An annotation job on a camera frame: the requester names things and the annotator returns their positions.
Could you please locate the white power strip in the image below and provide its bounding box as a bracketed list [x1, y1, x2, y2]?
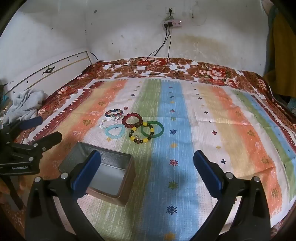
[162, 20, 182, 29]

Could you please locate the green jade bangle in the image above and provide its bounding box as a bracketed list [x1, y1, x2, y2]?
[141, 120, 165, 139]

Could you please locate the yellow hanging garment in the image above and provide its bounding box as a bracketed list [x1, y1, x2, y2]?
[263, 10, 296, 99]

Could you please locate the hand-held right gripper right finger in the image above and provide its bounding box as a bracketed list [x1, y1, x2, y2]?
[193, 150, 271, 241]

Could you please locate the light blue bead bracelet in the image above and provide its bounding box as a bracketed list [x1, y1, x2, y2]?
[105, 124, 125, 141]

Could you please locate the metal tin box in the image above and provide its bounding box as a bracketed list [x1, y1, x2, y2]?
[58, 142, 136, 207]

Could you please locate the light blue cloth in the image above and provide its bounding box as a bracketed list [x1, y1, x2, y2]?
[287, 97, 296, 114]

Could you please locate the dark red bead bracelet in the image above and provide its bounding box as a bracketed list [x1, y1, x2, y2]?
[122, 112, 144, 129]

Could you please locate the red floral blanket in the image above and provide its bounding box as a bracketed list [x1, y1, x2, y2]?
[0, 57, 296, 241]

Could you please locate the multicolour bead bracelet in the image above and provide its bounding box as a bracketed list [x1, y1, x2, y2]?
[105, 109, 123, 120]

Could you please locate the grey crumpled cloth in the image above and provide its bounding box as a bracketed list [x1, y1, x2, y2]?
[2, 89, 48, 126]

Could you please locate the yellow and dark bead bracelet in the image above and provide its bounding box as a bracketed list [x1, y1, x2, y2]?
[129, 123, 154, 144]

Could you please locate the white pearl bracelet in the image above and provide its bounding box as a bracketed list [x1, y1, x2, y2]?
[99, 117, 121, 131]

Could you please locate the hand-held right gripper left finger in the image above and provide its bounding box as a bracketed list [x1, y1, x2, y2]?
[25, 150, 104, 241]

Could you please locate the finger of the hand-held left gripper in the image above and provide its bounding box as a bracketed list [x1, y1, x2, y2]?
[32, 131, 63, 153]
[0, 116, 44, 142]

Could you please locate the striped pastel cloth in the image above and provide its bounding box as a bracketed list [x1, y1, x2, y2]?
[29, 77, 296, 241]

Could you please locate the white headboard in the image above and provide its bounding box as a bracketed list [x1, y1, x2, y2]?
[0, 48, 93, 100]

